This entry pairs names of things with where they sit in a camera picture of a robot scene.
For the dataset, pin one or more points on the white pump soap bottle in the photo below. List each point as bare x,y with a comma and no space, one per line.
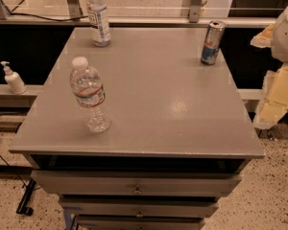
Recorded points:
13,79

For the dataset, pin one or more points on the red bull can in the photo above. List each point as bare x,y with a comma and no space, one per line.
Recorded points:
213,37

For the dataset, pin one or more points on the grey drawer cabinet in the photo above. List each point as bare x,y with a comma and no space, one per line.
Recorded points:
179,136

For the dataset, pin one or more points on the water bottle blue white label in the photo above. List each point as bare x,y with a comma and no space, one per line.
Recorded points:
97,12

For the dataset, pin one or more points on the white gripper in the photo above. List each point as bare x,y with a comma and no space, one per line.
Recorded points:
286,35

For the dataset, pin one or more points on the metal rail bracket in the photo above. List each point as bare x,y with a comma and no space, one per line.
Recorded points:
195,10

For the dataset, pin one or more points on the clear water bottle red label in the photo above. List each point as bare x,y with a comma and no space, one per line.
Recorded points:
87,87

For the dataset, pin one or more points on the black metal floor bracket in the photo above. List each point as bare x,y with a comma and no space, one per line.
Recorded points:
23,208

